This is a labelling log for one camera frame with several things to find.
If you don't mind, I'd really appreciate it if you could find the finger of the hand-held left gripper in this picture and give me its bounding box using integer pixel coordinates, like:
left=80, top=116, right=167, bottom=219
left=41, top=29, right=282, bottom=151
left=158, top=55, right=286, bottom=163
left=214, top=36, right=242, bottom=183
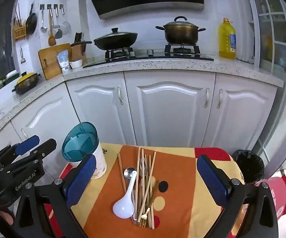
left=9, top=135, right=40, bottom=155
left=21, top=139, right=57, bottom=163

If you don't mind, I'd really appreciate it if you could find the wooden knife block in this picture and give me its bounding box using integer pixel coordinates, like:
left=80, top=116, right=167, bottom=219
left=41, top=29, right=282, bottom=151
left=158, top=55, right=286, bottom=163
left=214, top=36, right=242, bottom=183
left=70, top=32, right=88, bottom=65

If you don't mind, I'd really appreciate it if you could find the white ceramic soup spoon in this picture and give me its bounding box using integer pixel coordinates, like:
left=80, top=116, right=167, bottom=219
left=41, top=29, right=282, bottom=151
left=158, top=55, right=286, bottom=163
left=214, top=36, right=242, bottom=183
left=112, top=171, right=138, bottom=219

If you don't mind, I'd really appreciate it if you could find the person's left hand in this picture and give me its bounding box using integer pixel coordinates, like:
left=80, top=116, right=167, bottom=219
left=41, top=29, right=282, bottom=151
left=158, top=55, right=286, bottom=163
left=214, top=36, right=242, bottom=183
left=0, top=211, right=16, bottom=225

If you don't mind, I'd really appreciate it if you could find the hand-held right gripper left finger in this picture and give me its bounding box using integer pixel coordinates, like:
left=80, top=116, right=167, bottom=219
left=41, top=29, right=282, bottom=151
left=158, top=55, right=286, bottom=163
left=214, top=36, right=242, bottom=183
left=13, top=154, right=97, bottom=238

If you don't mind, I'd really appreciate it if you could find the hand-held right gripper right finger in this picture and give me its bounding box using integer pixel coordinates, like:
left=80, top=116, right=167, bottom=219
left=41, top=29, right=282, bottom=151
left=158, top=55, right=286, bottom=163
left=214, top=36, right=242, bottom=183
left=197, top=154, right=280, bottom=238

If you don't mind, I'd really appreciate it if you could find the silver metal fork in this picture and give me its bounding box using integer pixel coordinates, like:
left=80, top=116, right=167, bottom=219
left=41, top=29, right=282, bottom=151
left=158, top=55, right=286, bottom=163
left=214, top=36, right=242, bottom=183
left=137, top=157, right=149, bottom=178

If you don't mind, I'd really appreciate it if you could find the metal ladle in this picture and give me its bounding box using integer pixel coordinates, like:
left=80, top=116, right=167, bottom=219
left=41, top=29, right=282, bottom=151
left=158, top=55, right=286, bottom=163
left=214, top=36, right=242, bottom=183
left=40, top=9, right=48, bottom=33

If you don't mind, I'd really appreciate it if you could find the white container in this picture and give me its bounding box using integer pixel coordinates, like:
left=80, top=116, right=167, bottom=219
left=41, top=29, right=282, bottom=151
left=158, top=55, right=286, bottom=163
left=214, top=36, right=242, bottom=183
left=5, top=71, right=19, bottom=85

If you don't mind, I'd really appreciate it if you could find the pile of wooden chopsticks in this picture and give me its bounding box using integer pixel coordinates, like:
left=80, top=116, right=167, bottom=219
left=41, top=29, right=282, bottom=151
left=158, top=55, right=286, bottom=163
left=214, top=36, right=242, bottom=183
left=118, top=147, right=159, bottom=230

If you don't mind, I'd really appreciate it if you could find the brass cooking pot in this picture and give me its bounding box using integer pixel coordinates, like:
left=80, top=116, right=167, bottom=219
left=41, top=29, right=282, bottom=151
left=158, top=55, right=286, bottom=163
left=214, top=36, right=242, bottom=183
left=155, top=23, right=206, bottom=44

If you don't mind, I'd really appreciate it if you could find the wooden wall chopstick rack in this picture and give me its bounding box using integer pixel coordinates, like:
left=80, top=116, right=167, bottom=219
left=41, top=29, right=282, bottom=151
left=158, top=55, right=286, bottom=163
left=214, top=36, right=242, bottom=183
left=11, top=4, right=27, bottom=40

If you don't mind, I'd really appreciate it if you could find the wooden spatula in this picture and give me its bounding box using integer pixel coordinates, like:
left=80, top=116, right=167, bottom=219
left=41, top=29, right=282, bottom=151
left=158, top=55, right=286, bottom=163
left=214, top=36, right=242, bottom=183
left=48, top=11, right=57, bottom=46

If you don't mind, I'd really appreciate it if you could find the orange patterned tablecloth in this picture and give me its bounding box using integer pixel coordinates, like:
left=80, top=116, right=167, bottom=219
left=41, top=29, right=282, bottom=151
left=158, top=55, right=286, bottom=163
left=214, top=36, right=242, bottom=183
left=44, top=142, right=245, bottom=238

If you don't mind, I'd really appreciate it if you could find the gold metal fork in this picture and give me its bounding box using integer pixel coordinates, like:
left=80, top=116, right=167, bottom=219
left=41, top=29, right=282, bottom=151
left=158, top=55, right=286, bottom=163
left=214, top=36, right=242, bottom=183
left=140, top=180, right=159, bottom=222

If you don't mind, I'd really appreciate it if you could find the trash bin with black bag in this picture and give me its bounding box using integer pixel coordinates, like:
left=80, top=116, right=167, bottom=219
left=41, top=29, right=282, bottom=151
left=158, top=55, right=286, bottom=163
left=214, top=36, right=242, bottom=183
left=231, top=149, right=266, bottom=185

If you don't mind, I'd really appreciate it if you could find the glass sliding door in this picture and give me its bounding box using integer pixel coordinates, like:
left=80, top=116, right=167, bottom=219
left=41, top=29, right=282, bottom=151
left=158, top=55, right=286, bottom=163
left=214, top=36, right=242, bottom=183
left=242, top=0, right=286, bottom=170

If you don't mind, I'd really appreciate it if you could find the silver metal spoon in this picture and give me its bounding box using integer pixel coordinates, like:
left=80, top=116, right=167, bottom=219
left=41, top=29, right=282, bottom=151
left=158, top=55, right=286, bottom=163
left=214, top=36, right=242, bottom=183
left=124, top=167, right=138, bottom=182

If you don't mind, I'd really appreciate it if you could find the brass pot lid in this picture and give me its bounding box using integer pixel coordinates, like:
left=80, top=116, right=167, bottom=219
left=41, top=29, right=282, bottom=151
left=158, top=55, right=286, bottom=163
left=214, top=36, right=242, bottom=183
left=163, top=16, right=198, bottom=28

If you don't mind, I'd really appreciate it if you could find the black wok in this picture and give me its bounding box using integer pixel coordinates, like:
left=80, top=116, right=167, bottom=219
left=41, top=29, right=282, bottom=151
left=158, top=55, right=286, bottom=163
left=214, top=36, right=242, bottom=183
left=71, top=32, right=138, bottom=51

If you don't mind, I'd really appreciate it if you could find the yellow cooking oil bottle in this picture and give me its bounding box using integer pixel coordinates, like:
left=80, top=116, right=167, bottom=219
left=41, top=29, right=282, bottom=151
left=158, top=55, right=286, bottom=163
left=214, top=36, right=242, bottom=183
left=218, top=18, right=237, bottom=60

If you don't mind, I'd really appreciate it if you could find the glass wok lid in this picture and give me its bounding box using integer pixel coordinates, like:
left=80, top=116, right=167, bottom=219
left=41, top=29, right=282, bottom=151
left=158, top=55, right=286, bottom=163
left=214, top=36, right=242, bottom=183
left=95, top=28, right=137, bottom=40

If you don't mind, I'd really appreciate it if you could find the pink plastic stool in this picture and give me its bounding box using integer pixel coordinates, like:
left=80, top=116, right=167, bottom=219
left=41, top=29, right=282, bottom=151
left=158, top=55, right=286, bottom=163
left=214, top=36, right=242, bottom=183
left=253, top=175, right=286, bottom=222

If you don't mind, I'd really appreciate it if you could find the wooden cutting board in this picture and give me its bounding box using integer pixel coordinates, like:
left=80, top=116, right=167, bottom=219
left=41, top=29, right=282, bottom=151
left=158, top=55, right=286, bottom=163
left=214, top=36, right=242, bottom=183
left=38, top=43, right=72, bottom=80

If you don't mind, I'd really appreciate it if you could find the yellow lidded casserole pot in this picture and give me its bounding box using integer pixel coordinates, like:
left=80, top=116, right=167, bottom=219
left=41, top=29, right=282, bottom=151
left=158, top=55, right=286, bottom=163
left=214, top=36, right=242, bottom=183
left=12, top=72, right=41, bottom=95

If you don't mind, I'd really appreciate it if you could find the white cabinet door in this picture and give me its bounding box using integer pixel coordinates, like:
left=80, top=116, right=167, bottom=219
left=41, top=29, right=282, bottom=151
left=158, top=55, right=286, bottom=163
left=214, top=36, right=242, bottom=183
left=0, top=126, right=30, bottom=159
left=10, top=83, right=84, bottom=159
left=66, top=73, right=136, bottom=147
left=124, top=72, right=217, bottom=152
left=208, top=74, right=278, bottom=155

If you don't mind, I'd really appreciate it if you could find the white utensil holder teal lid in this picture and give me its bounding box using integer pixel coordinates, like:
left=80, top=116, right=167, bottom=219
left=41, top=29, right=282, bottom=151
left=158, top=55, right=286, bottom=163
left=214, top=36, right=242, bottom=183
left=62, top=122, right=108, bottom=180

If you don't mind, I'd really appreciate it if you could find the white bowl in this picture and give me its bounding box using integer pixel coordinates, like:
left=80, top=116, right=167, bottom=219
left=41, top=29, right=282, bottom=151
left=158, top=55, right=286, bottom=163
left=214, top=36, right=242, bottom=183
left=69, top=59, right=83, bottom=69

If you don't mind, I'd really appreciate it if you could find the white seasoning packet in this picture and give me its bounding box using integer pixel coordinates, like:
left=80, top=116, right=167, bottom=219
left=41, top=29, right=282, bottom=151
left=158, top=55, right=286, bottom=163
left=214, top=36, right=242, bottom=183
left=57, top=50, right=70, bottom=74

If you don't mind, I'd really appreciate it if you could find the black gas stove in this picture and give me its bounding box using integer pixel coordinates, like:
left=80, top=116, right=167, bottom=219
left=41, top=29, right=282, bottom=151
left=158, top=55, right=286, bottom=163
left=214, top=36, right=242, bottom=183
left=83, top=43, right=214, bottom=68

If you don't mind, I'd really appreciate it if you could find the black frying pan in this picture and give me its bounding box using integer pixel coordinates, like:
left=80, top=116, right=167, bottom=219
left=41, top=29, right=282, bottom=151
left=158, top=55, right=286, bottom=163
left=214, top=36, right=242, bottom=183
left=25, top=4, right=38, bottom=36

